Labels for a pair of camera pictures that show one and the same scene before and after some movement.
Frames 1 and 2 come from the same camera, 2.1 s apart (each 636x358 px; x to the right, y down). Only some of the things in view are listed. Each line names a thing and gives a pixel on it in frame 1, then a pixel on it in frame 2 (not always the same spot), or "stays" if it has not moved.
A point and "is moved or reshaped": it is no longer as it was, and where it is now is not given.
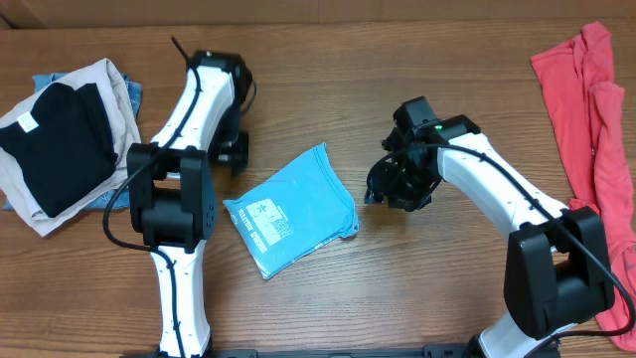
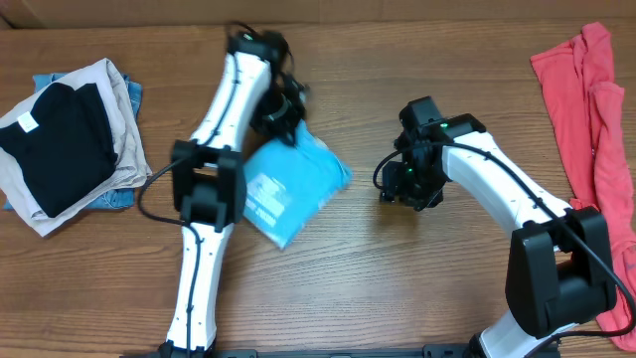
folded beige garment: x=125 y=132 stays
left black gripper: x=238 y=157 -> x=282 y=128
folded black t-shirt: x=62 y=145 stays
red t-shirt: x=589 y=111 stays
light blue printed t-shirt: x=294 y=212 is moved or reshaped
